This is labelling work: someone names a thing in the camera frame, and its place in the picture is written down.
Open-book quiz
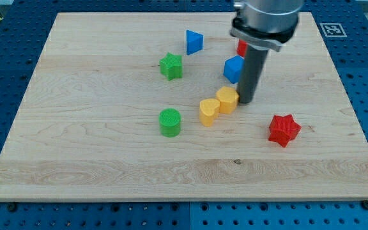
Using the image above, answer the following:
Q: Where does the green star block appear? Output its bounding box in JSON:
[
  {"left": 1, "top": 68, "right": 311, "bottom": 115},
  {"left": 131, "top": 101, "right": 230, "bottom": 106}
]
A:
[{"left": 159, "top": 52, "right": 183, "bottom": 81}]

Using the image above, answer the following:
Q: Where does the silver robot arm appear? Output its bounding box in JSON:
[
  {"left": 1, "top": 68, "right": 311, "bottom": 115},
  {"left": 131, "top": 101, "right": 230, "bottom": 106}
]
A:
[{"left": 229, "top": 0, "right": 303, "bottom": 104}]

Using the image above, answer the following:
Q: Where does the red star block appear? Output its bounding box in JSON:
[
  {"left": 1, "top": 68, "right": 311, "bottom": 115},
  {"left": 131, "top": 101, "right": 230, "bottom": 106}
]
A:
[{"left": 268, "top": 114, "right": 302, "bottom": 148}]

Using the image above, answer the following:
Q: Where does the wooden board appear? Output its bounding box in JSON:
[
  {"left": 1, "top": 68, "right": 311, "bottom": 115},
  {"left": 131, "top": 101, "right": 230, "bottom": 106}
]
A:
[{"left": 0, "top": 13, "right": 368, "bottom": 203}]

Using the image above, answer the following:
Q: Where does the green cylinder block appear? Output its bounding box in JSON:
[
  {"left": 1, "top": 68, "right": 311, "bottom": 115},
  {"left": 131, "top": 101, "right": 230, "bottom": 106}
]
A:
[{"left": 158, "top": 108, "right": 181, "bottom": 137}]

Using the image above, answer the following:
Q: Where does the yellow pentagon block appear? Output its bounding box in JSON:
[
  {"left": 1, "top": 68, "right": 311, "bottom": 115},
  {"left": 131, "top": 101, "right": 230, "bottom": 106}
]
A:
[{"left": 216, "top": 86, "right": 239, "bottom": 114}]

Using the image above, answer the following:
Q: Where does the white fiducial marker tag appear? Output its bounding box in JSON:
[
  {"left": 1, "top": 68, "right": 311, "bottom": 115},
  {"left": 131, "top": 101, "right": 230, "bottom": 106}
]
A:
[{"left": 320, "top": 22, "right": 347, "bottom": 38}]

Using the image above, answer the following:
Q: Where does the yellow heart block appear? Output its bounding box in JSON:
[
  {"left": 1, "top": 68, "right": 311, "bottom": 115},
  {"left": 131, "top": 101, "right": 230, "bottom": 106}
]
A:
[{"left": 199, "top": 98, "right": 220, "bottom": 127}]

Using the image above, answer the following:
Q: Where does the red circle block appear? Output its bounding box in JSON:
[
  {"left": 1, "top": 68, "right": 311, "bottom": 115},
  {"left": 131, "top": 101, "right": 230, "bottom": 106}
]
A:
[{"left": 236, "top": 40, "right": 248, "bottom": 58}]

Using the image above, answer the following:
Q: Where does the blue cube block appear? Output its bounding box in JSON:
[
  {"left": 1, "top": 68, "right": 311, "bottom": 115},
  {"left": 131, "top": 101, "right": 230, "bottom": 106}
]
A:
[{"left": 223, "top": 56, "right": 244, "bottom": 84}]

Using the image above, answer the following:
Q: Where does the blue triangle block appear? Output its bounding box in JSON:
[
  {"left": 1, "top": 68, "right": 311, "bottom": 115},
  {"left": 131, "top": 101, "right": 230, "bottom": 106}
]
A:
[{"left": 186, "top": 30, "right": 204, "bottom": 55}]

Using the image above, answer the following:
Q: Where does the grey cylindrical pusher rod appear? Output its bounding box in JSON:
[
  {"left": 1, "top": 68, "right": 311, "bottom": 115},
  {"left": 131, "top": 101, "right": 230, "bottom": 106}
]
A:
[{"left": 237, "top": 45, "right": 268, "bottom": 104}]

